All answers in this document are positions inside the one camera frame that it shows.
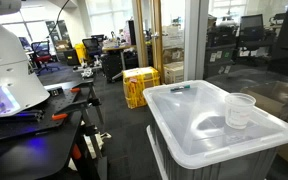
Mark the clear plastic bin lid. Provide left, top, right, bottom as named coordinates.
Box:
left=143, top=80, right=288, bottom=168

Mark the cardboard box by door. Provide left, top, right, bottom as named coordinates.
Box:
left=164, top=62, right=184, bottom=84

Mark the black office chair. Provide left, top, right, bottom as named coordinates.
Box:
left=237, top=14, right=273, bottom=66

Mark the blue mesh office chair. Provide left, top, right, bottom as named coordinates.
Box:
left=82, top=38, right=102, bottom=61

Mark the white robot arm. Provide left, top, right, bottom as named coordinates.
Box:
left=0, top=0, right=50, bottom=118

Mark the red office chair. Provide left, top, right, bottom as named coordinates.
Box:
left=31, top=40, right=59, bottom=75

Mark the yellow crate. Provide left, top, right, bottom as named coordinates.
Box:
left=123, top=67, right=160, bottom=109

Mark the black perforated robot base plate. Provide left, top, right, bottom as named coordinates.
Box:
left=0, top=88, right=82, bottom=144

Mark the orange handled clamp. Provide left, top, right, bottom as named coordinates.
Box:
left=52, top=113, right=68, bottom=121

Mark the clear plastic cup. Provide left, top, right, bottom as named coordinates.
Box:
left=224, top=93, right=256, bottom=129

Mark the black work table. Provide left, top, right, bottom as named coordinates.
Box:
left=0, top=80, right=108, bottom=180

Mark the grey storage bin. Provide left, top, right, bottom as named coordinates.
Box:
left=146, top=126, right=277, bottom=180

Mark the green marker pen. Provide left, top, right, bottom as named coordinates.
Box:
left=170, top=85, right=190, bottom=92

